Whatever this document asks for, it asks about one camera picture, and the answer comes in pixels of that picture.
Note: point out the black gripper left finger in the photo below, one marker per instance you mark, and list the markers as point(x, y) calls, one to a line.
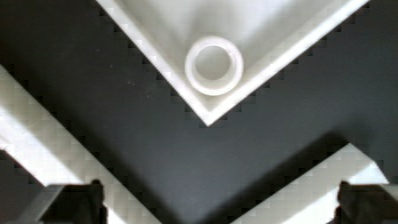
point(77, 207)

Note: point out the white square tabletop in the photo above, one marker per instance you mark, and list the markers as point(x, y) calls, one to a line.
point(223, 42)

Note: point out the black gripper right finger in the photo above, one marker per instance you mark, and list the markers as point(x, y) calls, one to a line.
point(367, 204)

